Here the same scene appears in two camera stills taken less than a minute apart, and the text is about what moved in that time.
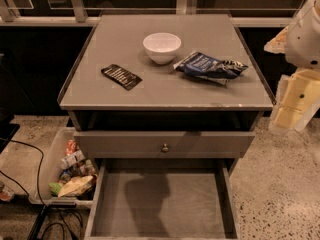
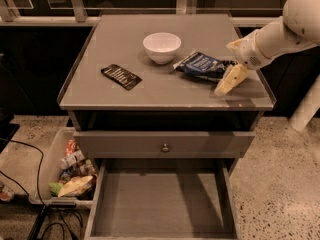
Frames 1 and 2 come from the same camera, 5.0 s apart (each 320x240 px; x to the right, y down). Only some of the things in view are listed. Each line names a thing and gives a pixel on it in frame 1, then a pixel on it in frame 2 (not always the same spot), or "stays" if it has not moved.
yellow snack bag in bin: (76, 186) stays
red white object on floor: (6, 193) stays
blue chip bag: (208, 67) stays
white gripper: (304, 44) -> (249, 51)
